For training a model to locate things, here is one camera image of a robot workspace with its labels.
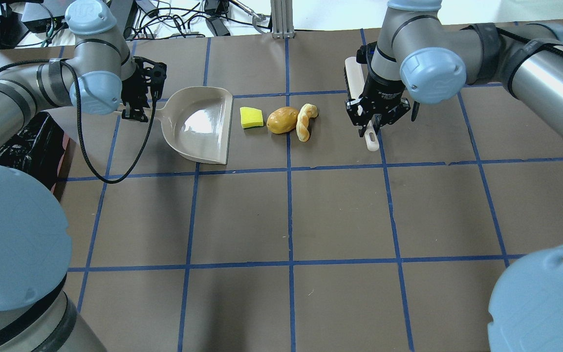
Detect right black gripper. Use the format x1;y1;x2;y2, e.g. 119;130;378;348
346;69;411;137

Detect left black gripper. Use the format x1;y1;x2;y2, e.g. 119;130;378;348
121;58;155;123

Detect beige hand brush black bristles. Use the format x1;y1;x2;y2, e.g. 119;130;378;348
344;57;379;152

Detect beige plastic dustpan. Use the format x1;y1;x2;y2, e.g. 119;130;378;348
115;87;234;166

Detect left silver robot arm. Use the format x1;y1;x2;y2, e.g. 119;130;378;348
0;0;166;352

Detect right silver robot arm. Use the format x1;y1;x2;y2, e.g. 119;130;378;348
344;0;563;352

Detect black bag lined bin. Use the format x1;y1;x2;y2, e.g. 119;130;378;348
0;111;68;193

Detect twisted bread roll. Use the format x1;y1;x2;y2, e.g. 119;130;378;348
295;103;319;142

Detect brown potato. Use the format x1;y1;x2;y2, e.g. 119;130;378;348
266;107;300;134

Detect yellow green sponge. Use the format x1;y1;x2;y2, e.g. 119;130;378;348
239;107;264;130

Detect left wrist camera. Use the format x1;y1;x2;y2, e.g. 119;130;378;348
135;56;167;101

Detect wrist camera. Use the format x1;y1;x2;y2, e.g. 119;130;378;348
135;56;167;101
355;42;377;65

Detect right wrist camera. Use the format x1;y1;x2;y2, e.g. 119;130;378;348
355;42;377;65

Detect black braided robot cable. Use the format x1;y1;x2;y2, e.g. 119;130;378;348
0;60;165;185

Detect aluminium frame post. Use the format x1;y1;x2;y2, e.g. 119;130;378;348
270;0;296;39

